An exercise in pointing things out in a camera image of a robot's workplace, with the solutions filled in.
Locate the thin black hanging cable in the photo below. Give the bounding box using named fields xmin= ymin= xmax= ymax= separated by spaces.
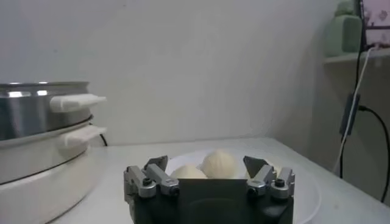
xmin=338 ymin=51 xmax=366 ymax=180

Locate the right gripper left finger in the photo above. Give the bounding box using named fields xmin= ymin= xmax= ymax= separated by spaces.
xmin=123 ymin=155 xmax=180 ymax=203

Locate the black curved wall cable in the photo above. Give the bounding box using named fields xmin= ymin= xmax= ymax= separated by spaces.
xmin=358 ymin=105 xmax=390 ymax=204

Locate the black inline adapter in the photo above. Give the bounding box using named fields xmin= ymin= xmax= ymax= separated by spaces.
xmin=339 ymin=93 xmax=362 ymax=137

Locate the floral framed panel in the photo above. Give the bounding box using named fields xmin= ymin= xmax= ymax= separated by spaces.
xmin=359 ymin=0 xmax=390 ymax=49

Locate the white shelf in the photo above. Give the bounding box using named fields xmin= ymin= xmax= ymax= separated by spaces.
xmin=323 ymin=48 xmax=390 ymax=65

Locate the white steamed baozi bun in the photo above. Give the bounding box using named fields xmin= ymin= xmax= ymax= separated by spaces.
xmin=169 ymin=164 xmax=208 ymax=180
xmin=199 ymin=149 xmax=240 ymax=180
xmin=243 ymin=164 xmax=283 ymax=181

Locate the white hanging cable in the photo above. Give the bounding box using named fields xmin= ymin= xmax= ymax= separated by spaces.
xmin=332 ymin=45 xmax=377 ymax=174

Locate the pale green object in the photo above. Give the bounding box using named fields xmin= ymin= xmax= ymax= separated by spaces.
xmin=324 ymin=0 xmax=363 ymax=58

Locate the white round plate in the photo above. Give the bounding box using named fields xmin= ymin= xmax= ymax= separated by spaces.
xmin=164 ymin=147 xmax=322 ymax=224

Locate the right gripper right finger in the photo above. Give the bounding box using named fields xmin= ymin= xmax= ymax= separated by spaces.
xmin=243 ymin=155 xmax=296 ymax=201

